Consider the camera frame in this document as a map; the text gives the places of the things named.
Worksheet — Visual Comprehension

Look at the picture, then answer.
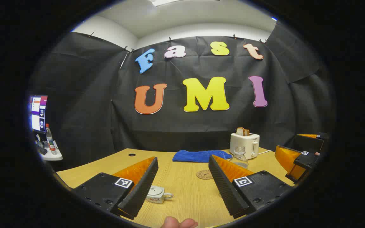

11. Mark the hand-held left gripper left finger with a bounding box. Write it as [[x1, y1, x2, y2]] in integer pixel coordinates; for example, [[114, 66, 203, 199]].
[[72, 156, 159, 220]]

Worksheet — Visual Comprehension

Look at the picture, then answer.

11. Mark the round brown coaster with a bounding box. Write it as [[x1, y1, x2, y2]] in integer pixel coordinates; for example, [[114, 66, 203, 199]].
[[196, 170, 215, 180]]

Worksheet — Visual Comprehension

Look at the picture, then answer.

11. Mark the computer monitor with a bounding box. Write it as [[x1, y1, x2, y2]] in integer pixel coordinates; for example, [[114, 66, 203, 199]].
[[29, 95, 48, 133]]

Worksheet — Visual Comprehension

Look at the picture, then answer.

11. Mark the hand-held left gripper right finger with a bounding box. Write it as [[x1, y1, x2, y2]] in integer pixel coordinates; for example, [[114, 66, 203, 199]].
[[208, 155, 294, 219]]

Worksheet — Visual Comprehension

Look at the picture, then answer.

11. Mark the white teacup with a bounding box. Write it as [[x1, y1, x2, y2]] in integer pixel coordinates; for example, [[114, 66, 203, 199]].
[[146, 186, 174, 204]]

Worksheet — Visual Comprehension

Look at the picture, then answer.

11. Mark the white toaster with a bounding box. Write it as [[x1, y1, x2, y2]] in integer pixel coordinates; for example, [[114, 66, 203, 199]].
[[230, 133, 260, 160]]

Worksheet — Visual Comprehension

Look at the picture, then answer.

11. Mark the red cap bottle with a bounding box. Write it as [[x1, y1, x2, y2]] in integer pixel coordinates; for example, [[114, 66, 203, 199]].
[[45, 123, 58, 155]]

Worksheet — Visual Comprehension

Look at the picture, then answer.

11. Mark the green label water bottle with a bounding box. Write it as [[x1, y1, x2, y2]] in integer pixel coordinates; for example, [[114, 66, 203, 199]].
[[229, 146, 249, 169]]

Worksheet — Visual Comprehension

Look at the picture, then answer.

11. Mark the white side table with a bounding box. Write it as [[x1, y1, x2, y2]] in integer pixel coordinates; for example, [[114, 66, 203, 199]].
[[37, 139, 63, 161]]

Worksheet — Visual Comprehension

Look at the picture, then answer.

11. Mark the blue towel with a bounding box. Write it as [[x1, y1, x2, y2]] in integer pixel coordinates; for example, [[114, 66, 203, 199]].
[[172, 150, 233, 163]]

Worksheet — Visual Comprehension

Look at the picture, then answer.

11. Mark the white teacup lid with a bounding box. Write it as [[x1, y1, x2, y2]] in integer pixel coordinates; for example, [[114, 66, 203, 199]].
[[148, 186, 164, 197]]

